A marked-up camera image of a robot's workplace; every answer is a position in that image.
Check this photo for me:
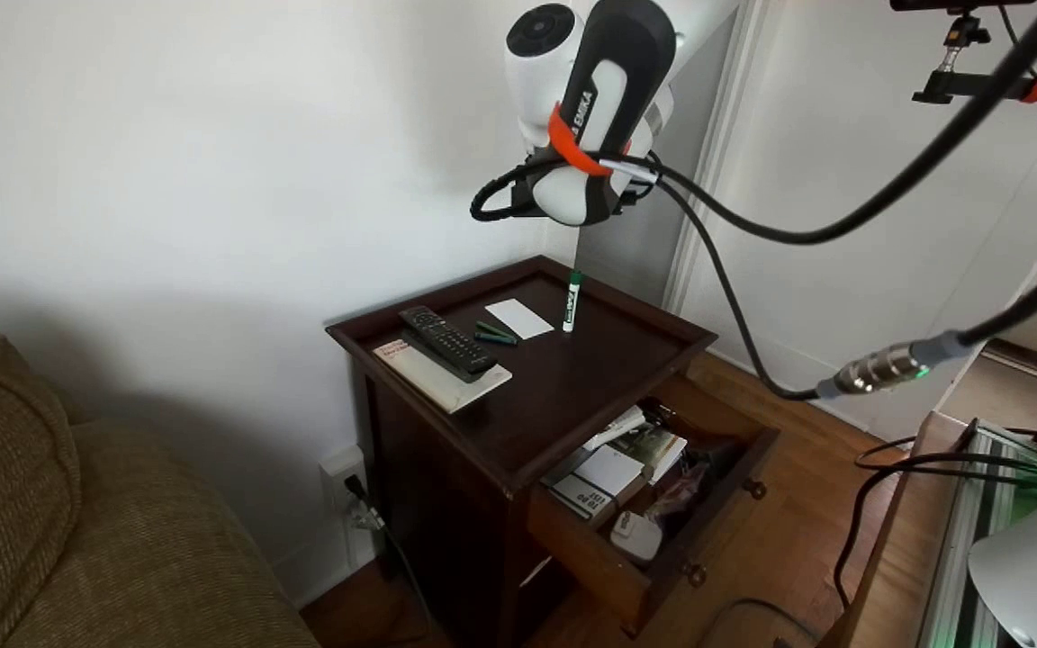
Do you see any white panelled door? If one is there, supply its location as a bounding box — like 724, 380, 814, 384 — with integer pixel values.
658, 0, 1037, 445

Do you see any light wooden board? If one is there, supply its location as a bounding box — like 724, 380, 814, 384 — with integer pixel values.
835, 411, 947, 648

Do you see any green Expo marker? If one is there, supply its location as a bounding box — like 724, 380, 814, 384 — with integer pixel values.
560, 266, 586, 339

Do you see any white wall outlet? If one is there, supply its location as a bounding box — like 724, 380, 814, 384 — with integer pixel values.
317, 444, 389, 536

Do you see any dark wooden nightstand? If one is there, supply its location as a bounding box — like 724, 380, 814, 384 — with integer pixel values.
321, 250, 781, 648

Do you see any black remote control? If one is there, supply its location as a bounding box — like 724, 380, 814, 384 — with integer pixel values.
396, 302, 500, 380

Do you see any white tube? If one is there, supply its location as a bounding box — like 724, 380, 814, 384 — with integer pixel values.
583, 402, 657, 454

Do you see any beige notepad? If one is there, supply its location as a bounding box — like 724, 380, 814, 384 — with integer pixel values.
370, 336, 517, 416

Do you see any aluminium mounting frame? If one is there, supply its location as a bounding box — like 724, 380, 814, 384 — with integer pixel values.
911, 414, 1037, 648

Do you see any white charger plug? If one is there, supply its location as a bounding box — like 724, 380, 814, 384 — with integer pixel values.
604, 508, 669, 566

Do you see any thin black cable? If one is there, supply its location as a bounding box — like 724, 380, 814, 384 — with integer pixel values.
833, 428, 1037, 607

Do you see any open wooden drawer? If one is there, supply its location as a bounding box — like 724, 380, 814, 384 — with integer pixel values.
525, 379, 781, 632

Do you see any black stereo camera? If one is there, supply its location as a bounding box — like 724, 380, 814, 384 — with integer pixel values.
887, 0, 1037, 18

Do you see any black boom with orange tape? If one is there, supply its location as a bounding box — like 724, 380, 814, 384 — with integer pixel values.
911, 10, 1037, 110

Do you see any dark pouch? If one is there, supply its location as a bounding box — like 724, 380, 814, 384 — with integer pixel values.
658, 460, 722, 526

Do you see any white paper card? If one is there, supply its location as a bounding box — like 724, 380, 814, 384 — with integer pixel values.
482, 296, 560, 346

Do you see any black plug cable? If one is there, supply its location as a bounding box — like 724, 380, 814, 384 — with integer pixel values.
344, 471, 425, 616

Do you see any green white booklet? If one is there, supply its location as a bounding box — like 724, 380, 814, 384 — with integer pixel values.
613, 421, 691, 487

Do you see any thick black cable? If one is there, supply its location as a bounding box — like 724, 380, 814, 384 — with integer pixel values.
613, 0, 1037, 247

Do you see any white flat box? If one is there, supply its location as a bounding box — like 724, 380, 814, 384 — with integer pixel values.
545, 444, 650, 526

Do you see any olive brown couch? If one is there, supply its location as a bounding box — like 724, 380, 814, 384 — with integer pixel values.
0, 316, 324, 648

